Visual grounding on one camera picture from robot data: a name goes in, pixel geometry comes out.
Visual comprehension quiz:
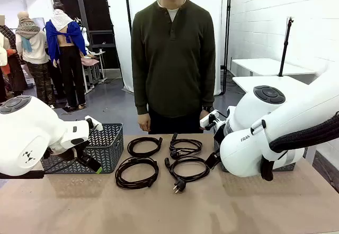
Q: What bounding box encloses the black grid door panel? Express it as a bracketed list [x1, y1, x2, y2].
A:
[51, 0, 122, 70]

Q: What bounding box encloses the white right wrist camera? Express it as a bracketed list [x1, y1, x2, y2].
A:
[199, 109, 220, 130]

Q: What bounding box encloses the person's right forearm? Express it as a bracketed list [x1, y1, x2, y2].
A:
[131, 80, 149, 115]

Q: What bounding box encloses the black backdrop frame pole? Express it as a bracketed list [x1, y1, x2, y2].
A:
[103, 0, 133, 38]

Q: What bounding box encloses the white backdrop screen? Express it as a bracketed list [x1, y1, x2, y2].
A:
[104, 0, 231, 96]

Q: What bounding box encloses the black loosely power cord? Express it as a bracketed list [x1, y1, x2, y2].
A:
[168, 132, 203, 160]

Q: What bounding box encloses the mannequin with patterned scarf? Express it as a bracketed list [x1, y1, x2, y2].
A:
[15, 11, 56, 109]

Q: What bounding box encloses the white mannequin torso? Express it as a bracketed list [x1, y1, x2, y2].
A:
[79, 26, 91, 55]

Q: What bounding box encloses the black braided right arm sleeve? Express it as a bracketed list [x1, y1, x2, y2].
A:
[260, 112, 339, 182]

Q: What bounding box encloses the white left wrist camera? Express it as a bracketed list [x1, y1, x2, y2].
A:
[84, 115, 103, 132]

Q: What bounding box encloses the table with pink cloth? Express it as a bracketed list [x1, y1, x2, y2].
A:
[80, 56, 101, 94]

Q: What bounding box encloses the thin black USB cable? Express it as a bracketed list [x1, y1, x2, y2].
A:
[127, 137, 164, 157]

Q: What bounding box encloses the low white table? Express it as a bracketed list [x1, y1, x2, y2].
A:
[230, 58, 316, 77]

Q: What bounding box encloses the black light stand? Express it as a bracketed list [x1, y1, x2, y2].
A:
[221, 0, 234, 96]

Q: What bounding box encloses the black power cord with plug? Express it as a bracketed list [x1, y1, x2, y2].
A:
[164, 156, 210, 194]

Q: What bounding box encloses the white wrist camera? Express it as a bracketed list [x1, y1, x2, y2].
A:
[84, 115, 103, 132]
[199, 109, 220, 130]

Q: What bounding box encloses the person in green shirt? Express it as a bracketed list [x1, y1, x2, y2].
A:
[131, 0, 217, 135]

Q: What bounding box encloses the person's right hand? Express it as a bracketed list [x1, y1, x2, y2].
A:
[137, 112, 151, 133]

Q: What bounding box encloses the large black cable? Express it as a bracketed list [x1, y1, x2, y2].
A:
[114, 156, 160, 190]

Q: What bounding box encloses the bystander with plaid scarf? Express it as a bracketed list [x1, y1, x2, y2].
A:
[0, 14, 27, 102]

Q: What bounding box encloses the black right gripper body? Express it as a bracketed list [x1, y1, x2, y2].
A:
[206, 124, 226, 170]

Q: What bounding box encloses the small white desk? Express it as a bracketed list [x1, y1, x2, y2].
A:
[88, 50, 108, 84]

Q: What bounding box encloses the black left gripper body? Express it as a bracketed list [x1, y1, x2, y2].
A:
[63, 149, 100, 172]

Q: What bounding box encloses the mannequin in blue jacket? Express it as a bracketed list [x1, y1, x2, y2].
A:
[44, 2, 88, 110]

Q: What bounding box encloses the gray plastic mesh basket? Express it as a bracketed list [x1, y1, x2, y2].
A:
[41, 122, 124, 174]
[213, 132, 296, 173]

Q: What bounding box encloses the person's left forearm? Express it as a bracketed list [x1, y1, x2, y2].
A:
[200, 77, 216, 110]

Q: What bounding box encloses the black tripod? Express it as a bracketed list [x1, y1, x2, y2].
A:
[278, 16, 295, 77]

